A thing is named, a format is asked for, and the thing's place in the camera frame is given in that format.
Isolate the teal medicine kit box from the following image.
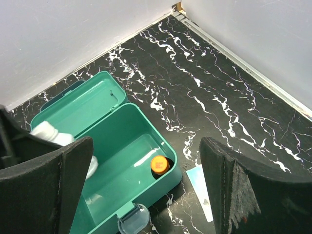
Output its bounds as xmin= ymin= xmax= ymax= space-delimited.
xmin=31 ymin=71 xmax=182 ymax=234

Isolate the white disinfectant bottle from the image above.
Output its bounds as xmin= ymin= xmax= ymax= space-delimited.
xmin=30 ymin=121 xmax=98 ymax=180

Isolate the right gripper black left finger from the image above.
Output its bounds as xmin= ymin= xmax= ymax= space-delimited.
xmin=0 ymin=136 xmax=93 ymax=234

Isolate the brown bottle orange cap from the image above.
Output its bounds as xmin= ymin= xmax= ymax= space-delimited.
xmin=151 ymin=155 xmax=174 ymax=180

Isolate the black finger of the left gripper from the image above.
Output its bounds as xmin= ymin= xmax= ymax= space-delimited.
xmin=0 ymin=105 xmax=61 ymax=168

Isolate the teal white flat packet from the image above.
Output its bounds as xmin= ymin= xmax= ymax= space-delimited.
xmin=186 ymin=165 xmax=213 ymax=222

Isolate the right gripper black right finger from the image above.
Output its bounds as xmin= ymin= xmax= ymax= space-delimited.
xmin=199 ymin=137 xmax=312 ymax=234

